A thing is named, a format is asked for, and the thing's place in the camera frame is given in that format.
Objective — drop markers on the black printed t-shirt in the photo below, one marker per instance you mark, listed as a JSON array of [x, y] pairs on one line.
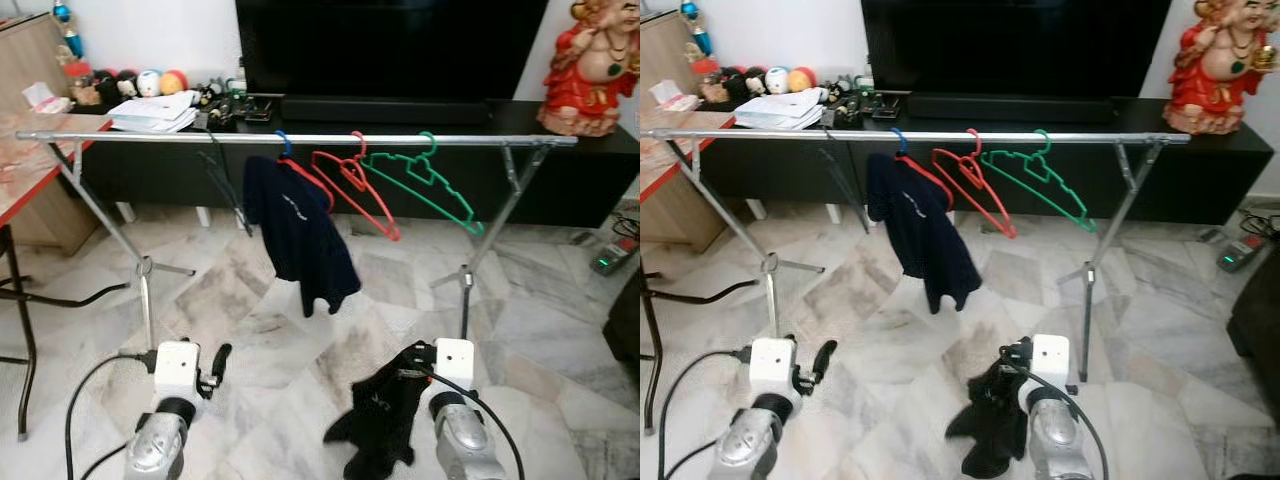
[[995, 425], [380, 420]]

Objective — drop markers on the black plastic hanger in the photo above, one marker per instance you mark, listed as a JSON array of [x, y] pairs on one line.
[[228, 196], [846, 192]]

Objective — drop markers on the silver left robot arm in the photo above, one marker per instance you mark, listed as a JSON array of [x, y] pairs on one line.
[[750, 445], [160, 445]]

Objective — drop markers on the green plastic hanger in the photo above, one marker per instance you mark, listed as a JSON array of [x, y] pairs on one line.
[[425, 175], [1040, 172]]

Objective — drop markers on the red plastic hanger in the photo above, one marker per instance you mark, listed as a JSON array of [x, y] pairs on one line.
[[968, 170], [350, 172]]

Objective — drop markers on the red hanger with blue hook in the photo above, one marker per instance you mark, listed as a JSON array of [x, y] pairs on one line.
[[310, 182], [930, 184]]

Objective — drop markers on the navy t-shirt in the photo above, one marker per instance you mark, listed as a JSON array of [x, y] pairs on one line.
[[925, 235], [300, 240]]

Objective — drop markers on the grey power strip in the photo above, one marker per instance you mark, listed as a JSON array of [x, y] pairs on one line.
[[610, 260], [1240, 255]]

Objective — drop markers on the black tv console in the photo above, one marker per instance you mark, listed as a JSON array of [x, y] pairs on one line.
[[1200, 175], [560, 180]]

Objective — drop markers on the silver metal clothes rack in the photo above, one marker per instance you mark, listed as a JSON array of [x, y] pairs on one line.
[[150, 137], [800, 134]]

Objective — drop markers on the black soundbar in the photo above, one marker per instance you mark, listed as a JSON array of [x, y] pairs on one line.
[[1010, 108], [380, 110]]

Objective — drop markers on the white paper stack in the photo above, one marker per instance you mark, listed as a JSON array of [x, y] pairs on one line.
[[780, 110], [150, 112]]

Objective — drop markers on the orange plush toy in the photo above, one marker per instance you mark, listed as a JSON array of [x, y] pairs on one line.
[[802, 80], [174, 82]]

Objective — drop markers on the black white plush toy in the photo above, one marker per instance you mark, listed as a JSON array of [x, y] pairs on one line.
[[755, 83], [127, 85]]

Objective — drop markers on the white tissue packet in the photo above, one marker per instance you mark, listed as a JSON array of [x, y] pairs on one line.
[[45, 98], [672, 95]]

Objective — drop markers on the black television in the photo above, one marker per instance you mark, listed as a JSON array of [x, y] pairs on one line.
[[1015, 45], [390, 45]]

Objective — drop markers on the red laughing buddha statue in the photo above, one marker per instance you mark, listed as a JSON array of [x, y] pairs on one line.
[[1215, 85], [585, 85]]

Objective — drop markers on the blue gold trophy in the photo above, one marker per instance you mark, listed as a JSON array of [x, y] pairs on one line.
[[698, 40], [70, 42]]

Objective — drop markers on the light wooden cabinet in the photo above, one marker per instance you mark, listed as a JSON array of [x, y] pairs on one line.
[[30, 60], [665, 55]]

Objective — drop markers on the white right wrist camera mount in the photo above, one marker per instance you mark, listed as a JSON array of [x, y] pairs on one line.
[[455, 362], [1050, 360]]

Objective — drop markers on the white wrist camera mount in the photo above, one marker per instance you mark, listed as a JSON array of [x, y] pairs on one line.
[[455, 362], [178, 365], [1050, 360], [772, 362]]

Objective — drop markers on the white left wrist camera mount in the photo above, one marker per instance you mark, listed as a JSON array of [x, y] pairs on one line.
[[772, 362], [178, 365]]

